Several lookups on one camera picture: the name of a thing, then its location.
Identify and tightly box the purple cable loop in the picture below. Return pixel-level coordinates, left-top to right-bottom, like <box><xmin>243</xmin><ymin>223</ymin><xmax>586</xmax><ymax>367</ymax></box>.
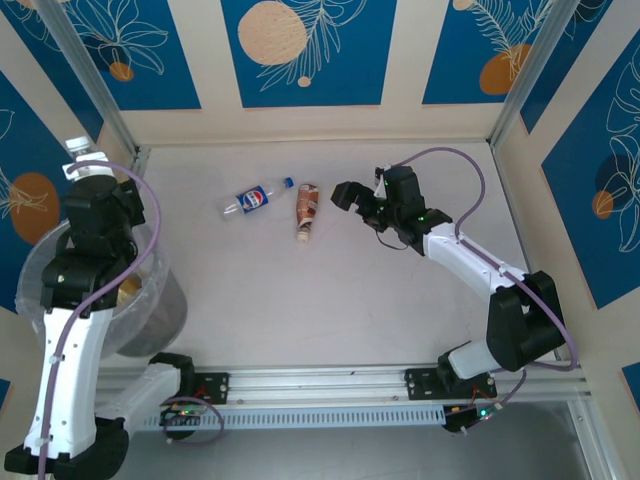
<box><xmin>163</xmin><ymin>394</ymin><xmax>226</xmax><ymax>447</ymax></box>

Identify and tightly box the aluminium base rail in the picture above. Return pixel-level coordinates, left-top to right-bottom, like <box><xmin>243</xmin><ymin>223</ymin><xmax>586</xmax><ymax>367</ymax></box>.
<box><xmin>97</xmin><ymin>367</ymin><xmax>586</xmax><ymax>402</ymax></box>

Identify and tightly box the blue label cola bottle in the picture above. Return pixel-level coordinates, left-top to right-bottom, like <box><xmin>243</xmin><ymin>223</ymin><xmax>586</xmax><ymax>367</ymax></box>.
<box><xmin>218</xmin><ymin>177</ymin><xmax>296</xmax><ymax>221</ymax></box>

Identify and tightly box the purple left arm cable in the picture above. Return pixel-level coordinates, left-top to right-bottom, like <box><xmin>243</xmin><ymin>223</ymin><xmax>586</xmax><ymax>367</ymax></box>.
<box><xmin>37</xmin><ymin>160</ymin><xmax>162</xmax><ymax>480</ymax></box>

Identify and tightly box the small circuit board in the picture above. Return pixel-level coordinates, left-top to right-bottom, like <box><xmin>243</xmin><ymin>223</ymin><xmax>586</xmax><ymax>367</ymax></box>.
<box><xmin>442</xmin><ymin>403</ymin><xmax>504</xmax><ymax>435</ymax></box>
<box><xmin>159</xmin><ymin>403</ymin><xmax>211</xmax><ymax>426</ymax></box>

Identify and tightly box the bin with clear plastic liner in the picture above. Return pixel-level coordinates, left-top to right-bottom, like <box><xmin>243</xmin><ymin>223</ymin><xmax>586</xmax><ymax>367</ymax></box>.
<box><xmin>14</xmin><ymin>219</ymin><xmax>189</xmax><ymax>359</ymax></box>

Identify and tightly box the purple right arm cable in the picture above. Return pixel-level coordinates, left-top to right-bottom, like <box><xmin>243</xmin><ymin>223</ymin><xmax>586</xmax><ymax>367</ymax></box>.
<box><xmin>394</xmin><ymin>146</ymin><xmax>581</xmax><ymax>416</ymax></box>

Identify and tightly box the brown label plastic bottle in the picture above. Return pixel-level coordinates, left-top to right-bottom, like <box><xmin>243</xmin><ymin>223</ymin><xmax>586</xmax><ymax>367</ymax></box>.
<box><xmin>294</xmin><ymin>182</ymin><xmax>321</xmax><ymax>244</ymax></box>

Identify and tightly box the aluminium frame post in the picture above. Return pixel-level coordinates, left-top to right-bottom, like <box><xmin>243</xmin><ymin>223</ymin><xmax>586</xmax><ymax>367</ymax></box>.
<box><xmin>567</xmin><ymin>399</ymin><xmax>619</xmax><ymax>480</ymax></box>
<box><xmin>488</xmin><ymin>0</ymin><xmax>581</xmax><ymax>156</ymax></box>
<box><xmin>34</xmin><ymin>0</ymin><xmax>151</xmax><ymax>171</ymax></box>

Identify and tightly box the grey slotted cable duct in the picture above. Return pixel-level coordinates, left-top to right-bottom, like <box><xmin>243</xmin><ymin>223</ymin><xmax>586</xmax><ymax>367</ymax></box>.
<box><xmin>114</xmin><ymin>404</ymin><xmax>446</xmax><ymax>430</ymax></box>

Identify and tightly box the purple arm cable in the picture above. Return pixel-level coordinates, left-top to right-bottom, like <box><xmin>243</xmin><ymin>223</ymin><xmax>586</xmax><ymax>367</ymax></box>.
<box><xmin>394</xmin><ymin>146</ymin><xmax>581</xmax><ymax>416</ymax></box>
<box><xmin>37</xmin><ymin>160</ymin><xmax>162</xmax><ymax>480</ymax></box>

